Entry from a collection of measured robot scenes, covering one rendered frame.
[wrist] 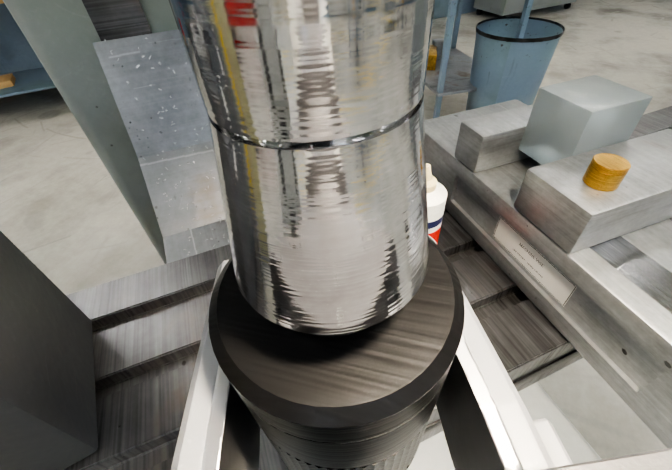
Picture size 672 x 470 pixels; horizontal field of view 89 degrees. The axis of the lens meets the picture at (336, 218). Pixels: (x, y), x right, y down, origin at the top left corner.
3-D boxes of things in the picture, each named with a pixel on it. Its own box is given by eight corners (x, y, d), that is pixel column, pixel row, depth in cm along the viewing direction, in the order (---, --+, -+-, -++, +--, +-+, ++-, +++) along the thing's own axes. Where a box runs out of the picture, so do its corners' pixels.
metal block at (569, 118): (615, 162, 30) (654, 96, 26) (561, 178, 29) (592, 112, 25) (568, 135, 34) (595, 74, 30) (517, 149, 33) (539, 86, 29)
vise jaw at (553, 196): (715, 203, 28) (752, 161, 25) (568, 256, 25) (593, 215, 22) (644, 165, 32) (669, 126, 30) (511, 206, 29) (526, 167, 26)
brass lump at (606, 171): (625, 187, 24) (639, 165, 23) (601, 195, 24) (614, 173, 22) (598, 170, 26) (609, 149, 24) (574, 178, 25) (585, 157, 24)
